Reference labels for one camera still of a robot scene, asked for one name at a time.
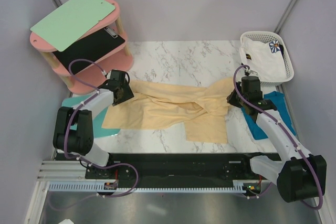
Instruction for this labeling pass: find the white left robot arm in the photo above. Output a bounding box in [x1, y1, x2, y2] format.
[53, 70, 134, 178]

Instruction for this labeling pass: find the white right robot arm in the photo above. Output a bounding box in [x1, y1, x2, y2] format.
[227, 76, 327, 202]

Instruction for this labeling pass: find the white cable duct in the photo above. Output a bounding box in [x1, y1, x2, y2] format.
[48, 180, 258, 194]

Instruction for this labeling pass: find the pink three tier shelf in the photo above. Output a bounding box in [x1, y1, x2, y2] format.
[29, 0, 134, 95]

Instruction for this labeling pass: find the blue t shirt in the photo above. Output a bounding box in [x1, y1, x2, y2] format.
[240, 90, 297, 140]

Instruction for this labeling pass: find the green clipboard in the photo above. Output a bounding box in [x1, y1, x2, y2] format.
[30, 0, 116, 51]

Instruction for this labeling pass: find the black clipboard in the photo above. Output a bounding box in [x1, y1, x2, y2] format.
[53, 27, 125, 70]

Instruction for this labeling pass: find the yellow t shirt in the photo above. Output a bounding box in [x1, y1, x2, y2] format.
[102, 78, 234, 144]

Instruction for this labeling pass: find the white t shirt with flower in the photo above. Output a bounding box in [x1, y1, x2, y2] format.
[239, 36, 287, 82]

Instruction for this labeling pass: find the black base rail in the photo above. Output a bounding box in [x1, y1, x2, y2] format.
[85, 153, 260, 187]

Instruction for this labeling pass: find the white plastic basket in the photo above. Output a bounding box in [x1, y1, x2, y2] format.
[239, 31, 294, 87]

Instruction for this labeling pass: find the teal cutting board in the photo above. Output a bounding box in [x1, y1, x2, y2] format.
[61, 95, 120, 138]

